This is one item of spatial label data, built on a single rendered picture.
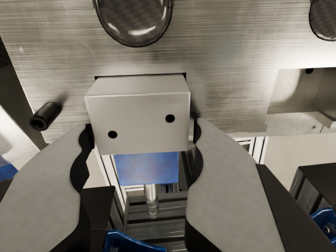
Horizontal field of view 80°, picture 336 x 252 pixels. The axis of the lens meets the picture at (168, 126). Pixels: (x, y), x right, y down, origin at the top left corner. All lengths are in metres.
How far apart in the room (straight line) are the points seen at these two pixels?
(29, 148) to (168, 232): 0.32
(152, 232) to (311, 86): 0.37
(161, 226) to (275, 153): 1.19
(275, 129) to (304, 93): 0.10
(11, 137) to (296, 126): 0.31
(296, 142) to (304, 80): 1.37
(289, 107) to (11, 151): 0.24
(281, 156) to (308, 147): 0.18
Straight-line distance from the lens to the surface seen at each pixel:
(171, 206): 0.48
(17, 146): 0.22
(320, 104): 0.20
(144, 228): 0.46
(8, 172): 0.26
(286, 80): 0.18
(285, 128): 0.29
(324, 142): 1.68
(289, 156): 1.61
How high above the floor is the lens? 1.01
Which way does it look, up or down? 58 degrees down
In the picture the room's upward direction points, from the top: 173 degrees clockwise
